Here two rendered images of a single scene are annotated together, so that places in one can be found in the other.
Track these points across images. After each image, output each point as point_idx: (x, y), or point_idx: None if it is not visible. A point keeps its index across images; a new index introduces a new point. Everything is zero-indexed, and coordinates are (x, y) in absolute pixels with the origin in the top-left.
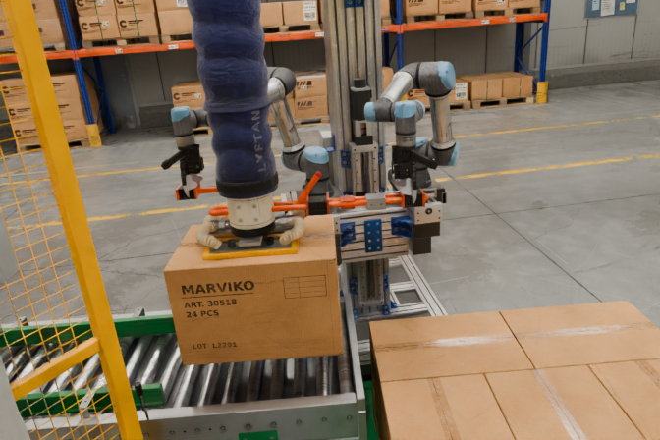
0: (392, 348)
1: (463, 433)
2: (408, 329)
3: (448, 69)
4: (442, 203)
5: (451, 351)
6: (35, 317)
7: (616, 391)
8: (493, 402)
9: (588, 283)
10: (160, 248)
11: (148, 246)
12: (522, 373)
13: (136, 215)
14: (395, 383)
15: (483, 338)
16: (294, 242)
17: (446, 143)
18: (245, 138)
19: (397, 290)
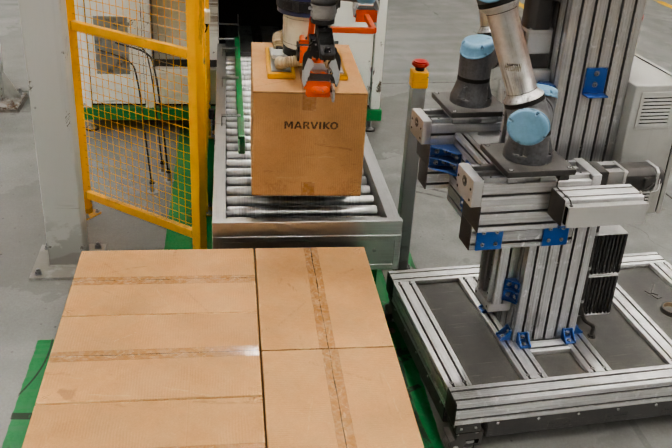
0: (310, 258)
1: (171, 285)
2: (347, 270)
3: None
4: (562, 223)
5: (301, 295)
6: (164, 8)
7: (207, 404)
8: (209, 310)
9: None
10: (669, 181)
11: (671, 172)
12: (252, 339)
13: None
14: (250, 256)
15: (326, 322)
16: (285, 72)
17: (508, 97)
18: None
19: (574, 352)
